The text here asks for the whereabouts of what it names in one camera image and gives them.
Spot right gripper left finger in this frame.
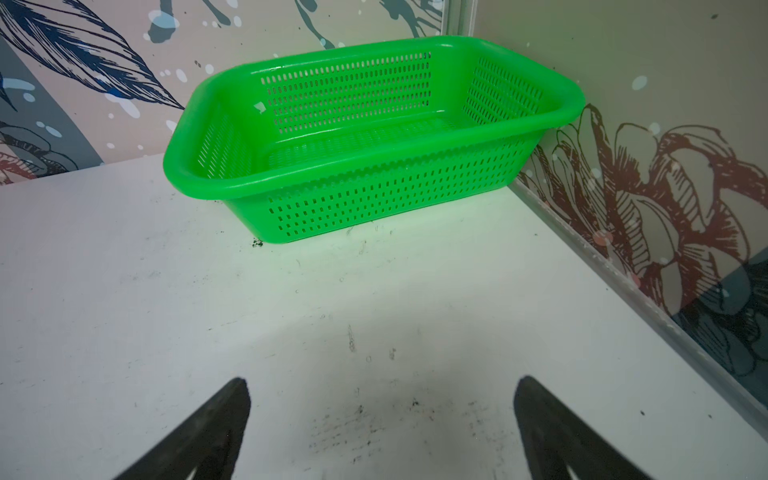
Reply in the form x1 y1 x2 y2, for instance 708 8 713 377
118 378 251 480

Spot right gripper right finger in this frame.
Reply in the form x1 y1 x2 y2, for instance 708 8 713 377
513 376 649 479

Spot green plastic basket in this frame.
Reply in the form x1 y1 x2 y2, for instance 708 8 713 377
163 36 585 244

